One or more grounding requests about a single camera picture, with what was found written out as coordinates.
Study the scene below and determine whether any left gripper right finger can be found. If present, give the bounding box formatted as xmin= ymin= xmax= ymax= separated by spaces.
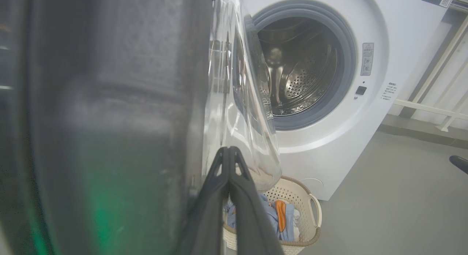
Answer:
xmin=230 ymin=147 xmax=284 ymax=255

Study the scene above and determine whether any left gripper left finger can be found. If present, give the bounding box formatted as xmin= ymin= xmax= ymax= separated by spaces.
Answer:
xmin=177 ymin=147 xmax=230 ymax=255

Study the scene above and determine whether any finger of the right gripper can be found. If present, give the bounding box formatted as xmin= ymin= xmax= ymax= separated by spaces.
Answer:
xmin=449 ymin=155 xmax=468 ymax=175

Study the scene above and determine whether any blue garment with orange cartoons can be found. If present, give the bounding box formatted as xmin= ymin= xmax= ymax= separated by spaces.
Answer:
xmin=226 ymin=195 xmax=296 ymax=242

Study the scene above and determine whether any white grey garment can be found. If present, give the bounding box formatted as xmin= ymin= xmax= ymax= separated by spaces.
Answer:
xmin=292 ymin=209 xmax=301 ymax=241

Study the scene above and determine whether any dark round glass washer door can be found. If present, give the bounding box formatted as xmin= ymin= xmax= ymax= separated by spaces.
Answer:
xmin=0 ymin=0 xmax=282 ymax=255

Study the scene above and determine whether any white front-load washing machine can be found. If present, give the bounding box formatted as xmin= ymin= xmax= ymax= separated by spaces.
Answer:
xmin=238 ymin=0 xmax=456 ymax=200

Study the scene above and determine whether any perforated steel washer drum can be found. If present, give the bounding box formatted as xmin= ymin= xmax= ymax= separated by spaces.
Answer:
xmin=258 ymin=16 xmax=339 ymax=116

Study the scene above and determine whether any cream perforated laundry basket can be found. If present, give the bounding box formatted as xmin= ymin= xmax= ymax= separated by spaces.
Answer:
xmin=223 ymin=176 xmax=323 ymax=255

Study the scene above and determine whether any white metal railing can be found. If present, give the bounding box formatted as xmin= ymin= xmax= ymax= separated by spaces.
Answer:
xmin=393 ymin=14 xmax=468 ymax=132

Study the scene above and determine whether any grey warning sticker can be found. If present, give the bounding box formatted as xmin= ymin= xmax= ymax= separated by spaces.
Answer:
xmin=361 ymin=43 xmax=374 ymax=76

